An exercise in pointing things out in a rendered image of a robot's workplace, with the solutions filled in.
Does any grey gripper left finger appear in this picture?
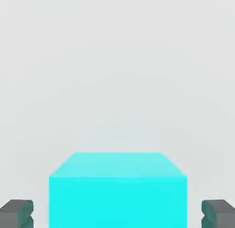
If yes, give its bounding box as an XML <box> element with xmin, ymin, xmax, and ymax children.
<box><xmin>0</xmin><ymin>199</ymin><xmax>34</xmax><ymax>228</ymax></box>

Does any small cyan cube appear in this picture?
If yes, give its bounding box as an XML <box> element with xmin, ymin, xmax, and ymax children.
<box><xmin>49</xmin><ymin>152</ymin><xmax>188</xmax><ymax>228</ymax></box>

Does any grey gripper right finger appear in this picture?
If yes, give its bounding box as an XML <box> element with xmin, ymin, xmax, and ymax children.
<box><xmin>201</xmin><ymin>199</ymin><xmax>235</xmax><ymax>228</ymax></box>

